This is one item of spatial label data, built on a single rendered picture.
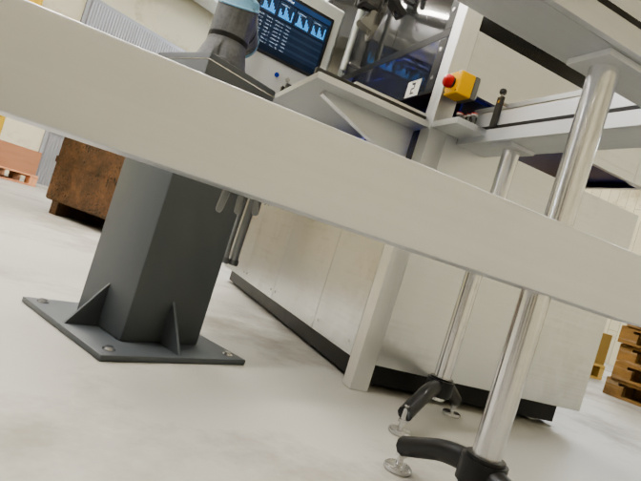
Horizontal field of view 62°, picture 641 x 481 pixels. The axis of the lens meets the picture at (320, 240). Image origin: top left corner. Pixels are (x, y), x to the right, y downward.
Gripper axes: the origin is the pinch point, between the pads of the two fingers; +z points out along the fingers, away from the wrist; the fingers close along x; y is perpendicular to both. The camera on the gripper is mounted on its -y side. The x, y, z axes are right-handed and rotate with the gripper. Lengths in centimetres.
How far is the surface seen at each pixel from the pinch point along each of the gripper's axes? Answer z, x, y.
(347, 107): 23.9, 2.5, 1.1
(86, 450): 108, 75, 52
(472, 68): -1.2, 12.4, -32.1
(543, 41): 24, 85, 2
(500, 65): -6.3, 12.4, -41.9
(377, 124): 25.2, 2.5, -10.4
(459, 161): 28.4, 12.5, -37.7
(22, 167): 87, -692, 171
